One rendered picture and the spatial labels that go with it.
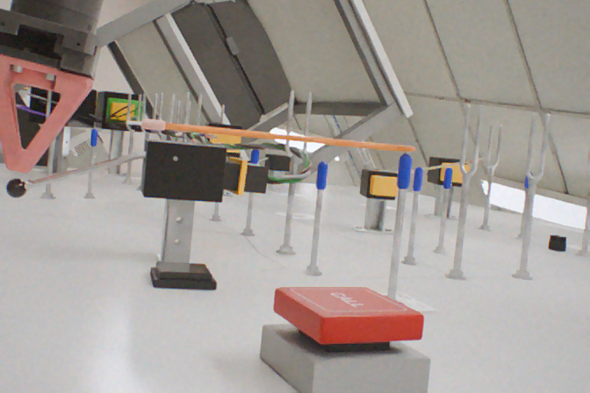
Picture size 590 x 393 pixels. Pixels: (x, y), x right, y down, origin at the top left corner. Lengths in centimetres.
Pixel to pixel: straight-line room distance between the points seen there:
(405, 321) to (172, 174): 25
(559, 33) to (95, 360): 328
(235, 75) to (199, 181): 111
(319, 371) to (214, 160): 26
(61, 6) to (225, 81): 112
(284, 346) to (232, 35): 134
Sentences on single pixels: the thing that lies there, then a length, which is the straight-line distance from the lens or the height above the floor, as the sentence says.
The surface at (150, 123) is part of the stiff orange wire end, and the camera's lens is 42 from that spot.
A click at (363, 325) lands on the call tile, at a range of 31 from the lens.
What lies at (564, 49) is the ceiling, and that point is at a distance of 354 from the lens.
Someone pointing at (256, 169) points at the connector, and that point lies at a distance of 54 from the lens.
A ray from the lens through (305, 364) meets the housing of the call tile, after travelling 30.
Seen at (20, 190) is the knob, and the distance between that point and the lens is 54.
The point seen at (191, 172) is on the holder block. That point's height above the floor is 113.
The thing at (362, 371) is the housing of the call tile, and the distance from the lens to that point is 31.
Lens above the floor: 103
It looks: 18 degrees up
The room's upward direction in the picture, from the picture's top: 57 degrees clockwise
